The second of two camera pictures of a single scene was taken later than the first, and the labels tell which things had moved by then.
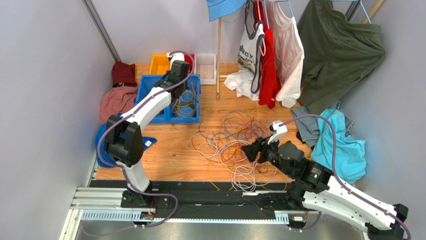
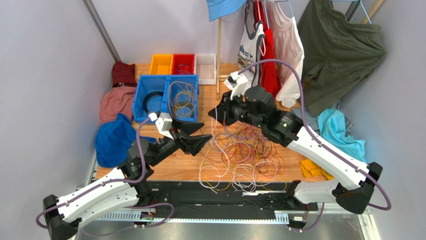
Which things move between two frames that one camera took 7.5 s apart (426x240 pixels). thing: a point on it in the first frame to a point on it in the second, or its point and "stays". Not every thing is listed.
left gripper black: (186, 87) to (194, 144)
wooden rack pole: (218, 67) stays
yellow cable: (186, 106) stays
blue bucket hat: (217, 8) stays
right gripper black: (260, 151) to (226, 111)
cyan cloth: (350, 161) stays
